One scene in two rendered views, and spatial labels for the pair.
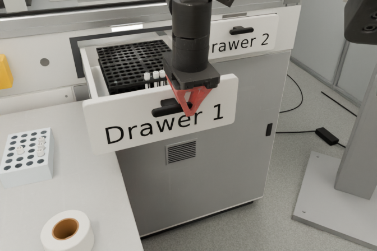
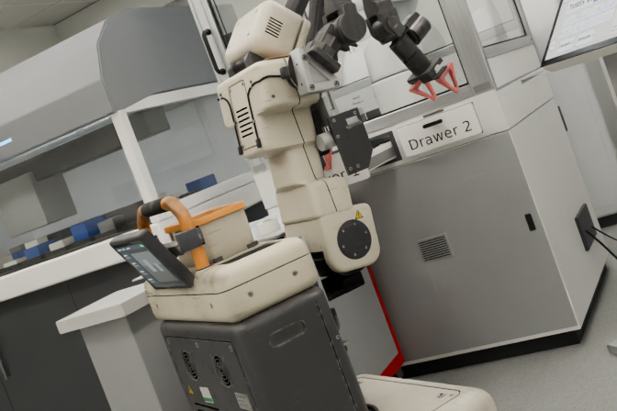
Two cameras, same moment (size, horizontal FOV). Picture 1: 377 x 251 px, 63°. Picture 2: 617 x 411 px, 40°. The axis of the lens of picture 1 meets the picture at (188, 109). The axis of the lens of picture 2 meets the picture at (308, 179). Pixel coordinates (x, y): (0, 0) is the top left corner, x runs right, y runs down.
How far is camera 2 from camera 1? 2.52 m
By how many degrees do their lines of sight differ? 55
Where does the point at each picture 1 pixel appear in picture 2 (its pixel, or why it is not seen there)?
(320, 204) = not seen: outside the picture
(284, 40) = (494, 123)
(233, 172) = (509, 280)
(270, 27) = (466, 115)
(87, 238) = (272, 222)
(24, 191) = not seen: hidden behind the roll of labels
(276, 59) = (495, 141)
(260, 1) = (452, 97)
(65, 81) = not seen: hidden behind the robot
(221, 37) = (425, 132)
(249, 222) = (555, 357)
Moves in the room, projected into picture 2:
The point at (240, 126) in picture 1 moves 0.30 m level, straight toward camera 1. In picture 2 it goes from (489, 218) to (427, 249)
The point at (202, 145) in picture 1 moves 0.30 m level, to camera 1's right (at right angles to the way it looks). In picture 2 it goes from (454, 241) to (522, 228)
